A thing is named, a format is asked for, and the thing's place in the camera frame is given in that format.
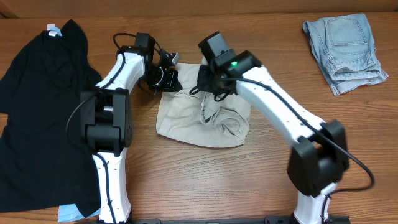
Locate beige shorts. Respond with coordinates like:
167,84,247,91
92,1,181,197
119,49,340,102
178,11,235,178
156,63,251,148

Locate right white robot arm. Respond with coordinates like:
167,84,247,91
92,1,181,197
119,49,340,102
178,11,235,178
199,47,350,223

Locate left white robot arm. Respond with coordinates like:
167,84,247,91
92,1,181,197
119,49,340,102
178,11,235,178
80,46,182,223

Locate folded light blue jeans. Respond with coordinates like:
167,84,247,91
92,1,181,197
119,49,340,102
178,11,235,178
303,14,389,96

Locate black t-shirt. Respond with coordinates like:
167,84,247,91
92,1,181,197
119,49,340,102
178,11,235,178
1,20,101,217

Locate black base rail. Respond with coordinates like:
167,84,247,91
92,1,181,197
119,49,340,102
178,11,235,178
130,214,351,224

